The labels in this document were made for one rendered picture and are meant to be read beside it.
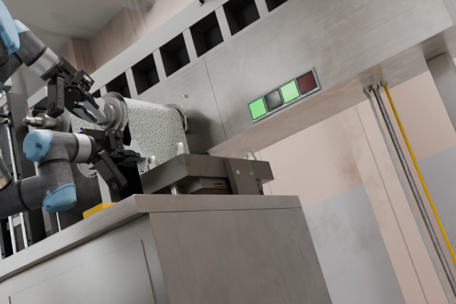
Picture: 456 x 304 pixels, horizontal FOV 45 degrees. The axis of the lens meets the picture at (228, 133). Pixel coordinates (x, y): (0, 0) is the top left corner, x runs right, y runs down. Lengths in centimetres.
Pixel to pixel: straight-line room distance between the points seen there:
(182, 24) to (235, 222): 86
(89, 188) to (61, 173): 61
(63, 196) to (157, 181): 26
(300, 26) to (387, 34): 27
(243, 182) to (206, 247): 33
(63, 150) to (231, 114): 61
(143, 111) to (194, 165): 33
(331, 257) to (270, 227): 321
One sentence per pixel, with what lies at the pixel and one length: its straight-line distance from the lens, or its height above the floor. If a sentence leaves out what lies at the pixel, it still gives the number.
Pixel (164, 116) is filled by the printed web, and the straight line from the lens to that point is 173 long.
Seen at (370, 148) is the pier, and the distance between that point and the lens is 413.
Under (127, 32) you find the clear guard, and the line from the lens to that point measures 216.
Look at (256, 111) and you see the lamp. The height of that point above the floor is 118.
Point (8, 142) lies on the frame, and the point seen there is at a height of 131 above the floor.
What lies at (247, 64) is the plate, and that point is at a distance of 176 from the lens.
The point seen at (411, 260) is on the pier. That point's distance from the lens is 404.
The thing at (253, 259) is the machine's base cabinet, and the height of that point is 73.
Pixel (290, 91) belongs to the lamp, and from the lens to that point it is 165.
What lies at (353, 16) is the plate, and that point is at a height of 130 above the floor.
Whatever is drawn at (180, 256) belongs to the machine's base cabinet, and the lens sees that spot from 118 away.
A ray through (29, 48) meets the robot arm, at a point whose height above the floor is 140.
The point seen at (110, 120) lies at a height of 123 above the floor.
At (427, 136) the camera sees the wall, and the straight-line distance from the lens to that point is 423.
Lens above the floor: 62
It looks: 18 degrees up
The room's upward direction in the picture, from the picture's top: 16 degrees counter-clockwise
